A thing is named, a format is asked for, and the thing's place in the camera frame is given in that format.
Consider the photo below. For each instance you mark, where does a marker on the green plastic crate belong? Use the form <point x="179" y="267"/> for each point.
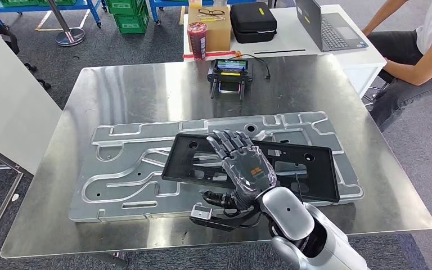
<point x="18" y="2"/>
<point x="123" y="5"/>
<point x="132" y="24"/>

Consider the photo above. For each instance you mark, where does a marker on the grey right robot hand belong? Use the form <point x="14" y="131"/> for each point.
<point x="249" y="171"/>

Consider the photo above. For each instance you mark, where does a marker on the stamped grey metal panel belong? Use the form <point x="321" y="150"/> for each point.
<point x="126" y="193"/>

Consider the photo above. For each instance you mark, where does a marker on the white paper scrap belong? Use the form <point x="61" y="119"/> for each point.
<point x="15" y="197"/>

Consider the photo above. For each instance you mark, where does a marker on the black eyeglasses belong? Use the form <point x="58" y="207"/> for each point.
<point x="211" y="12"/>

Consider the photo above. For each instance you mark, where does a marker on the black plastic car part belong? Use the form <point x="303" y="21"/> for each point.
<point x="324" y="175"/>

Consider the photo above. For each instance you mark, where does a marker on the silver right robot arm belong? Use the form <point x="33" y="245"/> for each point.
<point x="286" y="212"/>

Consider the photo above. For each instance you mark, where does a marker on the person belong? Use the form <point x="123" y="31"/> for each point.
<point x="406" y="44"/>

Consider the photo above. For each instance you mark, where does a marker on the stainless steel workbench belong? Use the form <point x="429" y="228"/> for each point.
<point x="126" y="89"/>

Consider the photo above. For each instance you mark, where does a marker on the red flat strip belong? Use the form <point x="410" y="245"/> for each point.
<point x="216" y="54"/>

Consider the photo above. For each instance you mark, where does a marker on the black zip case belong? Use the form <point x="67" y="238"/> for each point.
<point x="253" y="22"/>

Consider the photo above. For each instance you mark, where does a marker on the grey laptop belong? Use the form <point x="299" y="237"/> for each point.
<point x="309" y="18"/>

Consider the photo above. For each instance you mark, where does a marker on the black remote controller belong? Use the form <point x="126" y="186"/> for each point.
<point x="231" y="76"/>

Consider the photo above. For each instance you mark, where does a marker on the cardboard box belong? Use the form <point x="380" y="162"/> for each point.
<point x="216" y="33"/>

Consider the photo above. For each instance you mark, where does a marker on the white board panel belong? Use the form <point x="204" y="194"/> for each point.
<point x="11" y="97"/>

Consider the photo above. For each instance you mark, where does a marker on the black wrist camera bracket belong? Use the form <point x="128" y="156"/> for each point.
<point x="219" y="223"/>

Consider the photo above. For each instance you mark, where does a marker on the chrome stanchion post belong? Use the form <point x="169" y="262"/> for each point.
<point x="68" y="37"/>

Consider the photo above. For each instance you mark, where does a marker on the red drink cup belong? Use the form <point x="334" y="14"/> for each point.
<point x="197" y="41"/>

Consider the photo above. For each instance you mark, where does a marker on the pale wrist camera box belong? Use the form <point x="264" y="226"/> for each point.
<point x="201" y="212"/>

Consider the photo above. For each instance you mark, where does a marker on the black thin strip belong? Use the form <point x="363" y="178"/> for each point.
<point x="279" y="51"/>

